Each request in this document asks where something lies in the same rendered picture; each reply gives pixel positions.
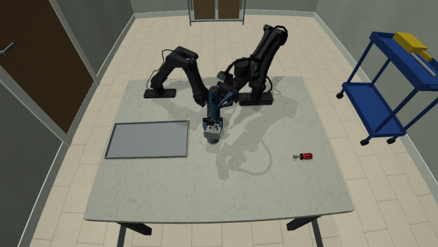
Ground dark blue nut driver barrel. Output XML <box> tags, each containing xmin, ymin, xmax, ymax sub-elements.
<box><xmin>209</xmin><ymin>86</ymin><xmax>220</xmax><ymax>128</ymax></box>

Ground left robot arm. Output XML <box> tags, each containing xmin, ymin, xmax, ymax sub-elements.
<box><xmin>234</xmin><ymin>24</ymin><xmax>288</xmax><ymax>103</ymax></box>

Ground dark grey cylinder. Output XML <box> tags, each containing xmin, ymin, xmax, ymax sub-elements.
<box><xmin>207</xmin><ymin>138</ymin><xmax>219</xmax><ymax>144</ymax></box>

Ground grey metal bracket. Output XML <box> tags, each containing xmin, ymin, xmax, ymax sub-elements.
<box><xmin>203</xmin><ymin>125</ymin><xmax>221</xmax><ymax>140</ymax></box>

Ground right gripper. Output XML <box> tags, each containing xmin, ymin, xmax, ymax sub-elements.
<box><xmin>203</xmin><ymin>109</ymin><xmax>223</xmax><ymax>130</ymax></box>

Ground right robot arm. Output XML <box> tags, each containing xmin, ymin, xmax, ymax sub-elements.
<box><xmin>144</xmin><ymin>46</ymin><xmax>210</xmax><ymax>110</ymax></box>

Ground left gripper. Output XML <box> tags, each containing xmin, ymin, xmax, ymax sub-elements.
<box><xmin>216</xmin><ymin>73</ymin><xmax>242</xmax><ymax>109</ymax></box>

